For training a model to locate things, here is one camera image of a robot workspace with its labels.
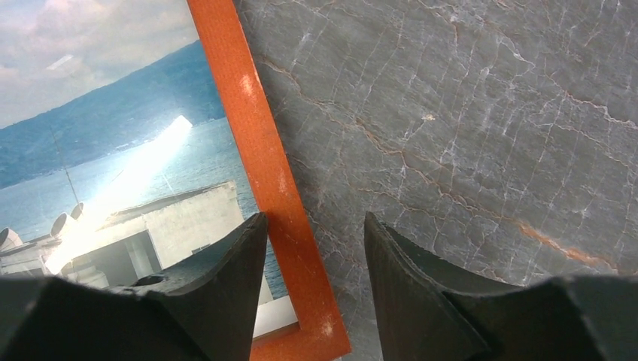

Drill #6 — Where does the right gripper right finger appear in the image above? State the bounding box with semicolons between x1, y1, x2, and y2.
364;212;637;360

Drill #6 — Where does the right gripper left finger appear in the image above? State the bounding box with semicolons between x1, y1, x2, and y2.
1;213;268;360

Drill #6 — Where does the wooden picture frame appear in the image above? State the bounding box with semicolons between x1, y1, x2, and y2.
189;1;351;360

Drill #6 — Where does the building and sky photo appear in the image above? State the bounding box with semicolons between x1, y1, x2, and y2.
0;0;300;340

